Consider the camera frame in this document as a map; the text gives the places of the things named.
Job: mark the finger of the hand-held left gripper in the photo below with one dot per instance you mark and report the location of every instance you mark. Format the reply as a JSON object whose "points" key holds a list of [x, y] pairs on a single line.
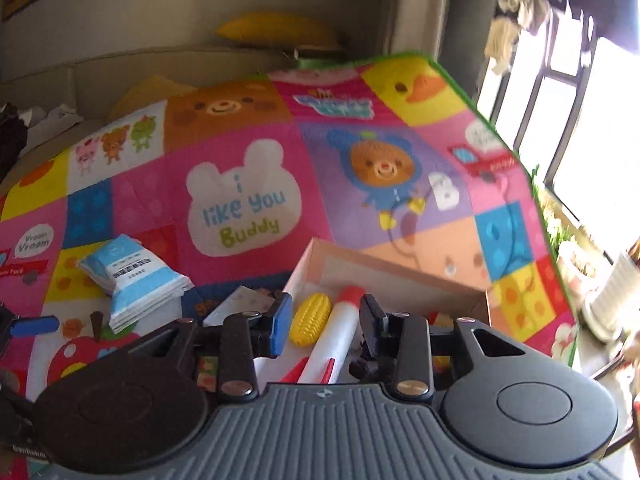
{"points": [[35, 325]]}

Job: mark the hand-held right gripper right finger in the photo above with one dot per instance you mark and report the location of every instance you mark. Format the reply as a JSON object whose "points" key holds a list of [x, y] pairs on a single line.
{"points": [[372, 325]]}

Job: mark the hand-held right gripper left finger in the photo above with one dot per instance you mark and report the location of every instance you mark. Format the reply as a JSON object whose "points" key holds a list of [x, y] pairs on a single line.
{"points": [[281, 325]]}

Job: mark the yellow toy corn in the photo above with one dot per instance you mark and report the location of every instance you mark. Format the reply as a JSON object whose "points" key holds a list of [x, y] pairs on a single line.
{"points": [[310, 320]]}

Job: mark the white foam rocket toy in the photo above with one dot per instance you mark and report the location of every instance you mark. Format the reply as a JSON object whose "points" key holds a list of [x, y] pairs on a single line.
{"points": [[335, 335]]}

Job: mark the pink cardboard box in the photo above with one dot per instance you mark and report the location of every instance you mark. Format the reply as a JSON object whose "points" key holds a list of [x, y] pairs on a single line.
{"points": [[380, 280]]}

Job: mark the small white box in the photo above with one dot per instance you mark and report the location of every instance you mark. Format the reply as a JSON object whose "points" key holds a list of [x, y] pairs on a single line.
{"points": [[240, 302]]}

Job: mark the blue white tissue packet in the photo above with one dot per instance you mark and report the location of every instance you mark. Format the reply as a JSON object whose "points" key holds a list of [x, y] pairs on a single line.
{"points": [[130, 270]]}

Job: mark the colourful printed play mat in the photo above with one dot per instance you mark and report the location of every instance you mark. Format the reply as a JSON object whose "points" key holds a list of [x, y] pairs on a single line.
{"points": [[325, 160]]}

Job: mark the dark cloth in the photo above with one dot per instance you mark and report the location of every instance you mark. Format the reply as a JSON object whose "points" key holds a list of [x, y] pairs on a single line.
{"points": [[10, 140]]}

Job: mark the white cloth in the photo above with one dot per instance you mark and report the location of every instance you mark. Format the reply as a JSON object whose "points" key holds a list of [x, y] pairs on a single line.
{"points": [[50, 127]]}

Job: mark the small potted plant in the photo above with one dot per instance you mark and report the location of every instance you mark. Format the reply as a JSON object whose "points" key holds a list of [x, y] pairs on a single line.
{"points": [[575, 260]]}

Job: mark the white ribbed plant pot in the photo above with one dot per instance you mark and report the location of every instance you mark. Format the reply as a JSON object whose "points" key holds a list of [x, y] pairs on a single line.
{"points": [[615, 295]]}

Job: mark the yellow pillow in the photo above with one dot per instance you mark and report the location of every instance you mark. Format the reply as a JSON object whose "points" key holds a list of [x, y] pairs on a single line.
{"points": [[150, 95], [280, 30]]}

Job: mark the beige sofa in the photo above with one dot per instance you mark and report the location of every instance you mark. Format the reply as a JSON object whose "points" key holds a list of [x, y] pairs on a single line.
{"points": [[150, 65]]}

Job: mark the grey curtain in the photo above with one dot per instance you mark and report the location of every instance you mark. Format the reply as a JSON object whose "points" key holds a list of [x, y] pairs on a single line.
{"points": [[425, 20]]}

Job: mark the pale hanging garment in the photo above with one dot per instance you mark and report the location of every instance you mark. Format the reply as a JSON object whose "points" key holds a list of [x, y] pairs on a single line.
{"points": [[520, 10]]}

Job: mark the black window frame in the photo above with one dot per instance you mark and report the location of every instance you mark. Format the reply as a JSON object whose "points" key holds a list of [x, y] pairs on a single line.
{"points": [[542, 110]]}

